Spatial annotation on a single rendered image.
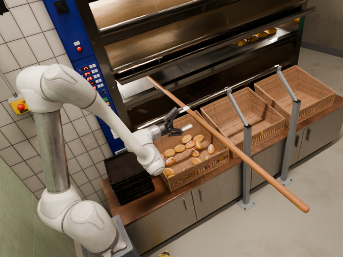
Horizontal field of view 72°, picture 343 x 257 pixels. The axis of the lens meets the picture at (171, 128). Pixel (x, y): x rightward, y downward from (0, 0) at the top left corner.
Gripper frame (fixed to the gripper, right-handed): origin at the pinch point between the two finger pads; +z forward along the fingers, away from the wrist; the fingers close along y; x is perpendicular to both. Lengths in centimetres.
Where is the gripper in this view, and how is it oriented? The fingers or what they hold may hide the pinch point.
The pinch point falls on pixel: (188, 117)
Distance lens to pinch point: 145.3
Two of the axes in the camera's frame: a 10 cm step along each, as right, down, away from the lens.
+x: 4.5, 4.9, -7.5
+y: 1.8, 7.7, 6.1
